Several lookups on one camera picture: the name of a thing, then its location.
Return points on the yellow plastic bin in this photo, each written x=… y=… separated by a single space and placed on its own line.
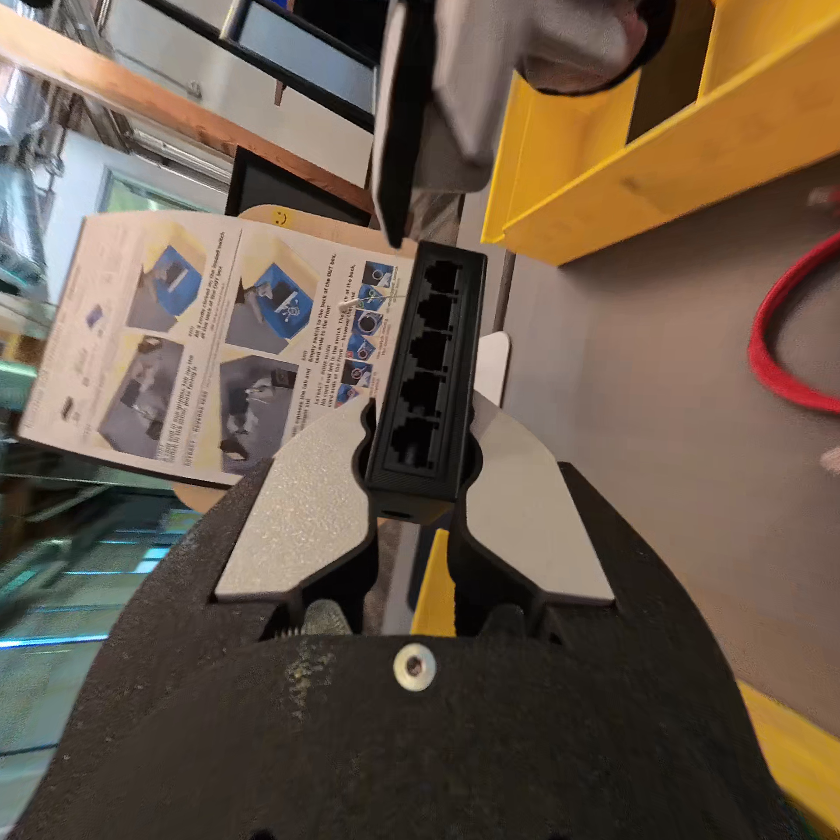
x=800 y=748
x=656 y=184

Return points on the silver ventilation duct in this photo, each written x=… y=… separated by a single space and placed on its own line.
x=19 y=197

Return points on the white stand base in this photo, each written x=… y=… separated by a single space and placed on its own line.
x=493 y=367

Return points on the green tinted window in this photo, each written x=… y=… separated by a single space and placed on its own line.
x=65 y=590

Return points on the black bin divider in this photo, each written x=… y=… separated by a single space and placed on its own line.
x=669 y=65

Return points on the black ethernet switch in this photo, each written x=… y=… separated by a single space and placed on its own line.
x=426 y=367

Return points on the brown wooden beam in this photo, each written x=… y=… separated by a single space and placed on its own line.
x=131 y=92

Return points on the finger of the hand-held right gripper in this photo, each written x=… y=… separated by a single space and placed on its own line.
x=459 y=118
x=397 y=131

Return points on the black framed monitor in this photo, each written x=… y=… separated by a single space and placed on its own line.
x=289 y=190

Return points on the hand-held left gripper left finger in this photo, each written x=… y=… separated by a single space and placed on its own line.
x=295 y=518

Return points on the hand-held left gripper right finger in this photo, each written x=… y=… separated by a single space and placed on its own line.
x=531 y=518

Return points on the instruction poster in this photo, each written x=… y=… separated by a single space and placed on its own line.
x=197 y=341

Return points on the instruction sheet on board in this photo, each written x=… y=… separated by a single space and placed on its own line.
x=315 y=220

